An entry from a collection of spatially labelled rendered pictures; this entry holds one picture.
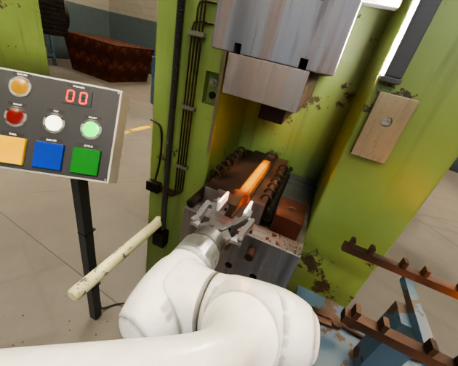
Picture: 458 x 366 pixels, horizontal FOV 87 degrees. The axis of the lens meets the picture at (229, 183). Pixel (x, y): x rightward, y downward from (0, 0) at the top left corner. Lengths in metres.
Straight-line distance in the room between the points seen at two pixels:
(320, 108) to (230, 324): 0.94
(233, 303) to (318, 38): 0.53
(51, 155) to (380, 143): 0.91
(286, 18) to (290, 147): 0.64
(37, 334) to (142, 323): 1.29
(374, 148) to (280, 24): 0.40
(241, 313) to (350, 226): 0.63
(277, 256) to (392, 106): 0.50
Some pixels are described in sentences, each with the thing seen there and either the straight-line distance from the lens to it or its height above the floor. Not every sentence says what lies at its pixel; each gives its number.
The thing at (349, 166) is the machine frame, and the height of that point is 1.14.
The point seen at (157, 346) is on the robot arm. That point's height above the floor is 1.15.
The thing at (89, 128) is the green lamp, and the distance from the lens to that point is 0.82.
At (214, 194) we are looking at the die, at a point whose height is 0.96.
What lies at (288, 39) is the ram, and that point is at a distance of 0.63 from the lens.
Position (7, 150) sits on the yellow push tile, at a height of 1.01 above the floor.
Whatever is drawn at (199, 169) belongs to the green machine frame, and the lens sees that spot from 0.94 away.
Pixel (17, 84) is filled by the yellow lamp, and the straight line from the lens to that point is 0.94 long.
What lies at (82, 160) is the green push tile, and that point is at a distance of 0.82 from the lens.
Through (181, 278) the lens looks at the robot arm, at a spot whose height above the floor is 1.05.
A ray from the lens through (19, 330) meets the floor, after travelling 1.71.
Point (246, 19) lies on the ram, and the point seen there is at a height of 1.44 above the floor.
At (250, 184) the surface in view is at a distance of 0.78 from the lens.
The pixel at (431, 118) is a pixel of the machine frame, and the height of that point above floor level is 1.32.
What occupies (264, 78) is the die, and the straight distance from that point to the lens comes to 0.64.
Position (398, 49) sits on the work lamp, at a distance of 0.73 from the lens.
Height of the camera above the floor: 1.38
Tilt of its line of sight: 29 degrees down
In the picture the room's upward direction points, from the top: 13 degrees clockwise
